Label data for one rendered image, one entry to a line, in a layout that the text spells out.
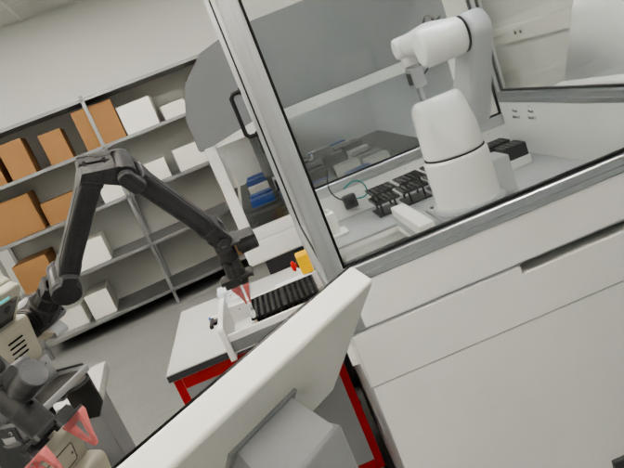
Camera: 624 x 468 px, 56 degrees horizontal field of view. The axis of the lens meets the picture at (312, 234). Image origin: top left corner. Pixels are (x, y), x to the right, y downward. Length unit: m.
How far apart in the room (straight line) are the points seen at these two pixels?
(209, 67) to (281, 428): 1.89
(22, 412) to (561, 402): 1.21
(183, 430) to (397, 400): 0.78
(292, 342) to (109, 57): 5.25
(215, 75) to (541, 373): 1.72
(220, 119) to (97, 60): 3.49
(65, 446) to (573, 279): 1.32
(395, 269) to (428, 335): 0.18
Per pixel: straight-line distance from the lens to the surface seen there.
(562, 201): 1.44
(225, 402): 0.77
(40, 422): 1.27
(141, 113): 5.43
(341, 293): 0.92
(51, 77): 5.98
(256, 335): 1.77
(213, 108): 2.56
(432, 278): 1.35
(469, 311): 1.41
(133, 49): 5.95
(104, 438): 2.40
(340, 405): 2.18
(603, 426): 1.71
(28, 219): 5.61
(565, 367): 1.58
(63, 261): 1.61
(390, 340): 1.37
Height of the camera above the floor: 1.52
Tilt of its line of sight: 15 degrees down
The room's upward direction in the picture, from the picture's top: 22 degrees counter-clockwise
